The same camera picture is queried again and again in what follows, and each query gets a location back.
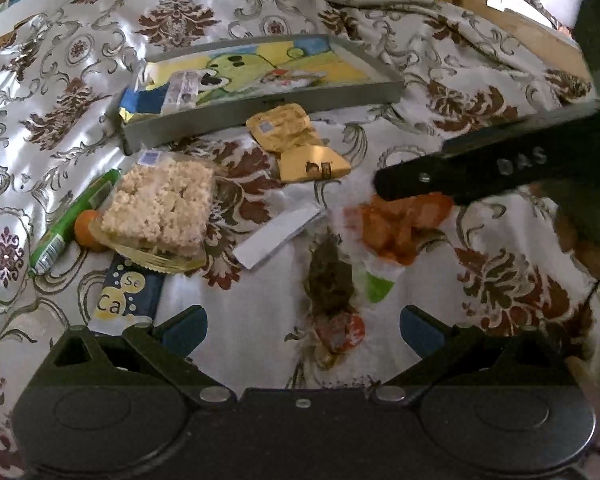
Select orange snack bag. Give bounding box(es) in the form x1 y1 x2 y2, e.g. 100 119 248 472
340 192 453 306

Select yellow snack packet with figure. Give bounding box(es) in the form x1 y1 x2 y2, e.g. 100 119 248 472
278 144 352 182

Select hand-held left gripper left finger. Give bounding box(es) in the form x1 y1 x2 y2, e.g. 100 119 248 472
44 305 241 407

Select grey tray with cartoon print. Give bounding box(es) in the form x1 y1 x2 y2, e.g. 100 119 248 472
117 34 405 156

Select dark seaweed snack packet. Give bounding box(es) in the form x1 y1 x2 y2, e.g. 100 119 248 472
300 227 368 368

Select person's right hand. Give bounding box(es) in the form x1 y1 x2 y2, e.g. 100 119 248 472
555 222 600 278

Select yellow snack packet with code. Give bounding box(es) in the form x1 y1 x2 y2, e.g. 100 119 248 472
246 103 323 153

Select small white snack packet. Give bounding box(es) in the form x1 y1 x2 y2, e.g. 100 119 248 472
160 71 201 113

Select small orange fruit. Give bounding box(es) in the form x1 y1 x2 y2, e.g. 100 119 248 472
74 210 106 252

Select blue and yellow snack packet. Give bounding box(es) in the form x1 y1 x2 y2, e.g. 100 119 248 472
119 85 173 123

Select puffed rice cracker pack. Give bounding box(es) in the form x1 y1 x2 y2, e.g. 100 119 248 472
87 152 221 273

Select green sausage stick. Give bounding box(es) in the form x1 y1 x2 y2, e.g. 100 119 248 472
29 169 122 275

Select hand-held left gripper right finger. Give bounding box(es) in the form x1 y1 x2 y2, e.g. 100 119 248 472
377 305 576 407

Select floral printed blanket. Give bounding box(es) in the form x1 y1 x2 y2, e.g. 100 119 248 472
0 0 600 480

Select dark blue packet yellow circles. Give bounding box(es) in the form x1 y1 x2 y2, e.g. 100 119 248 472
94 255 163 331

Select white paper strip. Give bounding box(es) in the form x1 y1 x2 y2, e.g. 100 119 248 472
232 206 326 270

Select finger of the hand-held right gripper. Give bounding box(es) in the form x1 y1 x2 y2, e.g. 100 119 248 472
374 152 456 202

